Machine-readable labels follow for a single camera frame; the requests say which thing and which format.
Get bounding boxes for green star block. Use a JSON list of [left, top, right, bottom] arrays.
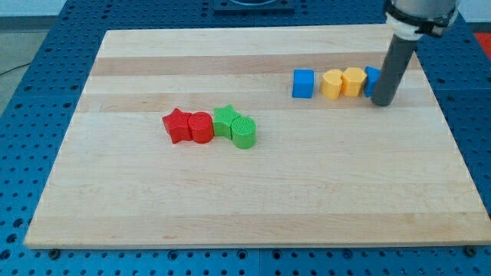
[[213, 104, 241, 140]]

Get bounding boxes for red star block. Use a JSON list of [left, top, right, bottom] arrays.
[[162, 108, 192, 143]]

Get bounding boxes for wooden board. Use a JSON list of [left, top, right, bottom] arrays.
[[24, 25, 490, 249]]

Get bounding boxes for green cylinder block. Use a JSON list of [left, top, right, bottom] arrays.
[[231, 117, 256, 150]]

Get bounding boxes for red cylinder block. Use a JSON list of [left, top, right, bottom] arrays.
[[188, 112, 214, 143]]

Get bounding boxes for blue cube block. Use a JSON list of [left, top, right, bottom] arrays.
[[292, 69, 315, 98]]

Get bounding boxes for yellow heart block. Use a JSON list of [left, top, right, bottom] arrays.
[[320, 69, 343, 100]]

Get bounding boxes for yellow hexagon block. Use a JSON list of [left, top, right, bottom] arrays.
[[341, 67, 367, 97]]

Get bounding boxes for blue block behind rod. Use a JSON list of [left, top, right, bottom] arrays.
[[364, 66, 381, 97]]

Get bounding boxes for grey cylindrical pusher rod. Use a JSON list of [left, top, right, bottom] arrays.
[[371, 34, 417, 107]]

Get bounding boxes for black cable on floor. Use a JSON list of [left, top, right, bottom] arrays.
[[0, 63, 31, 77]]

